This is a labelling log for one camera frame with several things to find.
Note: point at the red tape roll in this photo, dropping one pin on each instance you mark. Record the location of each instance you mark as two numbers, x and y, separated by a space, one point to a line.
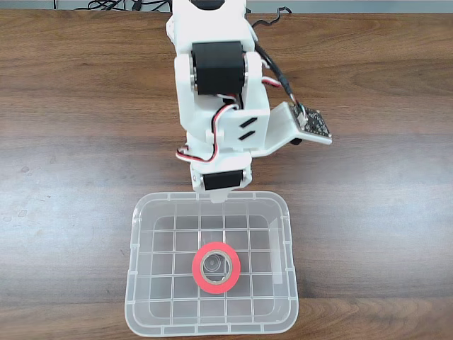
196 272

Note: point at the clear plastic box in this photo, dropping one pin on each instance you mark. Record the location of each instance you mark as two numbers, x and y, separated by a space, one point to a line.
212 318

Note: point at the camera board on white bracket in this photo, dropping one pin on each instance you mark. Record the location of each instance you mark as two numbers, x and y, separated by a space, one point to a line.
315 125

